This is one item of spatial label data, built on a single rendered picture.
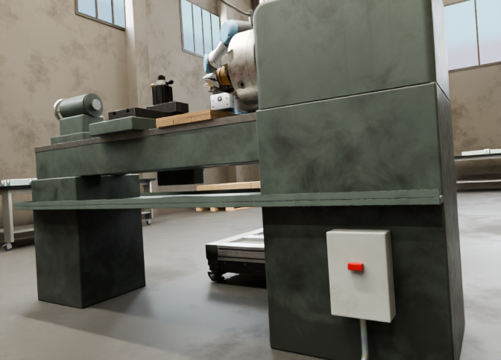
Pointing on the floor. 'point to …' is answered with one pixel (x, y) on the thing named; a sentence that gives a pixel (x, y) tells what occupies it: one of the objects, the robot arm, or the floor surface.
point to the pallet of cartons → (227, 188)
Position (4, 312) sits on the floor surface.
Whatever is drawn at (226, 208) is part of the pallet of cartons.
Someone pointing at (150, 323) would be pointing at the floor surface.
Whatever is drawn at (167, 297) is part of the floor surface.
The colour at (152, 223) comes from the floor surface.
